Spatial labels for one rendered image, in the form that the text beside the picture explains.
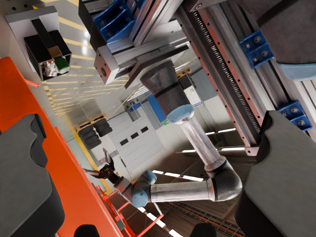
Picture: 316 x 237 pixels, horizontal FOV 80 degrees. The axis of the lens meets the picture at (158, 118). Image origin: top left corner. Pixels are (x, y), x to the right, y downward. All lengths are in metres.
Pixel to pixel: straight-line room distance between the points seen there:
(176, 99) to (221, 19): 0.30
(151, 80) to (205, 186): 0.49
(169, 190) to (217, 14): 0.67
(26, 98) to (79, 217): 0.47
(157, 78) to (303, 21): 0.48
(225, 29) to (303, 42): 0.26
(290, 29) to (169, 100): 0.46
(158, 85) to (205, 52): 0.21
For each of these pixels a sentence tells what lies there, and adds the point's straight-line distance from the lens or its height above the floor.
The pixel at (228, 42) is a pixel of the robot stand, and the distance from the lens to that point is 0.60.
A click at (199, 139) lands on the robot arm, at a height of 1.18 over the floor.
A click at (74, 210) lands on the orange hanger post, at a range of 0.82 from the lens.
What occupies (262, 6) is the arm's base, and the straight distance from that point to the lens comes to 0.42.
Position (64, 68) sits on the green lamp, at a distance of 0.80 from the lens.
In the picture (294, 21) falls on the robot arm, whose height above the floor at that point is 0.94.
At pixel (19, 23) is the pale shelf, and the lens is 0.90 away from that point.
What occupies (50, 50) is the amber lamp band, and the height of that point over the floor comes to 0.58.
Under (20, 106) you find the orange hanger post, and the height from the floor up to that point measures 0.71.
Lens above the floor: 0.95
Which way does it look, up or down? 3 degrees up
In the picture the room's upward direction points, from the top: 150 degrees clockwise
